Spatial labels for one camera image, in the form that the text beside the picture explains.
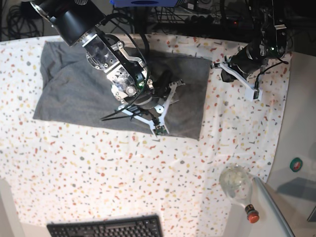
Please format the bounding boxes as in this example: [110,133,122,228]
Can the black keyboard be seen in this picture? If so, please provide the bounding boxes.
[46,215,163,237]

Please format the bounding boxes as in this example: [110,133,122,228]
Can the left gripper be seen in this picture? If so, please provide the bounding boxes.
[211,45,269,101]

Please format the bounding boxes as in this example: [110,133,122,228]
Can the blue box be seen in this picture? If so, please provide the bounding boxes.
[110,0,185,7]

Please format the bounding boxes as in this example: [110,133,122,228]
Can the wire rack shelf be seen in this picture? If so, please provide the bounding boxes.
[148,0,221,24]

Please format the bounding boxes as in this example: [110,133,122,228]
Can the grey t-shirt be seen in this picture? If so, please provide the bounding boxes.
[34,42,210,139]

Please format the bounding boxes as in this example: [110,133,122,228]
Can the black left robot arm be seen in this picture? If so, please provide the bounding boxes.
[211,0,288,101]

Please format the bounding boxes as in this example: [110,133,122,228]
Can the terrazzo pattern tablecloth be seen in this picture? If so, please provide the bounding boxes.
[0,36,291,237]

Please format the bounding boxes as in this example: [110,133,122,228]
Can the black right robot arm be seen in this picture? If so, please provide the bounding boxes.
[29,0,184,136]

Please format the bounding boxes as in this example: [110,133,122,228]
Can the black coiled cables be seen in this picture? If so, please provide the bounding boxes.
[0,4,45,41]

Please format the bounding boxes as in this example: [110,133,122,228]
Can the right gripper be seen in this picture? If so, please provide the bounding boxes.
[118,70,185,136]

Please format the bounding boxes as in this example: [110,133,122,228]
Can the green tape roll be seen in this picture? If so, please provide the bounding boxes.
[290,158,303,172]

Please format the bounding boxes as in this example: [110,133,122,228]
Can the clear bottle red cap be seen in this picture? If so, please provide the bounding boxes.
[219,164,260,224]

